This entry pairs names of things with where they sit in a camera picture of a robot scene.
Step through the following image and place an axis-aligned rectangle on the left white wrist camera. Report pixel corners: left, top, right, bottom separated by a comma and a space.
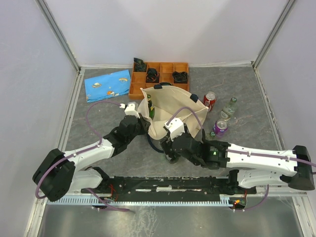
119, 102, 140, 118

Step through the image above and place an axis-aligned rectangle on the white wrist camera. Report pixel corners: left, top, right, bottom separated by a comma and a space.
119, 102, 140, 118
164, 118, 185, 141

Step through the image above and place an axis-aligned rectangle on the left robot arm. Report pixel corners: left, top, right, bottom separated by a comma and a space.
32, 115, 150, 201

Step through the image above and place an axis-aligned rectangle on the clear glass bottle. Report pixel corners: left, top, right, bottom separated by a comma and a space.
167, 157, 180, 164
220, 97, 237, 120

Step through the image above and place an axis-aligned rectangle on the dark rolled sock front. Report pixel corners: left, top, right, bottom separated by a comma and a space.
159, 82, 173, 86

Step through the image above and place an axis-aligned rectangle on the purple soda can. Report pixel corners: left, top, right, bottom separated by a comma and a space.
213, 119, 228, 137

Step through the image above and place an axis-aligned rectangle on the red soda can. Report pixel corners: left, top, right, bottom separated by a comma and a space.
203, 92, 217, 112

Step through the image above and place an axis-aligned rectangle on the dark rolled sock right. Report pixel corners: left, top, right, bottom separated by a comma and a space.
172, 71, 189, 83

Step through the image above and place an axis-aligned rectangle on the blue patterned cloth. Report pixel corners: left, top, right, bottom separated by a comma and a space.
84, 70, 131, 103

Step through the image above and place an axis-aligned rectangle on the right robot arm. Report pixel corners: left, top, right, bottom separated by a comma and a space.
160, 132, 315, 193

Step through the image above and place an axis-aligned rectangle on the dark rolled sock middle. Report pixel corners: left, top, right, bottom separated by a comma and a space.
146, 68, 159, 83

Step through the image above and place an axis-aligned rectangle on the light blue cable duct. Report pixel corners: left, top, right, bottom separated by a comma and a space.
46, 195, 237, 205

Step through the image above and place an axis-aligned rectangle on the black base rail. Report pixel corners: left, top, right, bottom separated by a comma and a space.
92, 176, 257, 202

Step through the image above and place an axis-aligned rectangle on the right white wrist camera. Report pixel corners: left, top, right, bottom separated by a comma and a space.
164, 118, 185, 141

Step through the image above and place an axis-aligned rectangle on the small green cap bottle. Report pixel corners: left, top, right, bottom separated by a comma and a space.
147, 94, 155, 119

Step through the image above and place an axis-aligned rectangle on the wooden compartment tray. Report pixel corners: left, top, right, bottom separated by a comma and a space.
128, 61, 190, 100

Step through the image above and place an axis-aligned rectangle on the cream canvas tote bag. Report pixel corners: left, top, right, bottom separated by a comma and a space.
137, 84, 208, 140

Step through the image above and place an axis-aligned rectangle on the dark rolled sock back-left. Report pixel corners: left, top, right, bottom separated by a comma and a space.
134, 58, 147, 72

